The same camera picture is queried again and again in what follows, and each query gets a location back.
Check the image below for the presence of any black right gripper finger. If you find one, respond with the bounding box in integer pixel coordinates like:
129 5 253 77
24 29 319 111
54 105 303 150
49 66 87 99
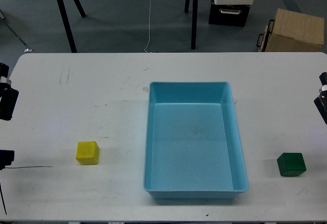
314 72 327 124

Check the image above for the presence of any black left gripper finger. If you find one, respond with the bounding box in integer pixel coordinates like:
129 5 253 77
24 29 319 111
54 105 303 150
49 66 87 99
1 63 19 121

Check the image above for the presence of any green cube block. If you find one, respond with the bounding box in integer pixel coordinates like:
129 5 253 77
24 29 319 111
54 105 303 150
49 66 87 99
277 152 307 177

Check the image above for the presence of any yellow cube block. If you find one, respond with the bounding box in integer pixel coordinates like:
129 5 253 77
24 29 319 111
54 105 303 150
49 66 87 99
75 141 100 165

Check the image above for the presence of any wooden cabinet box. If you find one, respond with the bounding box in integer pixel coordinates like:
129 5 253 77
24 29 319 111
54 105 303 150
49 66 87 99
256 9 324 52

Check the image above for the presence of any black drawer box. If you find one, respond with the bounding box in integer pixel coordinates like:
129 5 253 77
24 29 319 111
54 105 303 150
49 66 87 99
208 0 250 27

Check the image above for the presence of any black stand leg pair left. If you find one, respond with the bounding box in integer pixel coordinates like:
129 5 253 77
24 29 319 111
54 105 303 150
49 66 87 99
50 0 87 53

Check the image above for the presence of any black stand leg pair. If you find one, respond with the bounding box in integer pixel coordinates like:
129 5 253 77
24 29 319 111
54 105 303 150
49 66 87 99
50 0 87 53
184 0 198 50

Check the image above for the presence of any light blue plastic bin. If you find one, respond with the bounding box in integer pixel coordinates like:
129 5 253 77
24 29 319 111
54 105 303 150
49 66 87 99
144 82 249 199

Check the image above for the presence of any black stand leg pair right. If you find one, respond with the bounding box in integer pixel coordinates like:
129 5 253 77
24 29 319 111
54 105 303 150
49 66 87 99
184 0 198 50

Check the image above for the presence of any blue black wrist camera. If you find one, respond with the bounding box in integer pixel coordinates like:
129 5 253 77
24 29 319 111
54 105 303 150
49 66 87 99
0 149 15 170

